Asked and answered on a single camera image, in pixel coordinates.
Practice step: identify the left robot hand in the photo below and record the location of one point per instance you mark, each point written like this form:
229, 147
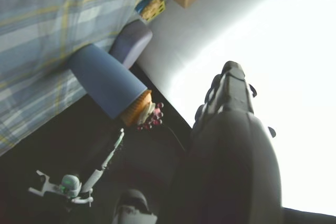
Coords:
228, 169

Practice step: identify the chocolate berry tart toy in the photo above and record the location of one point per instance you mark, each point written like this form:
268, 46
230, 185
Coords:
136, 108

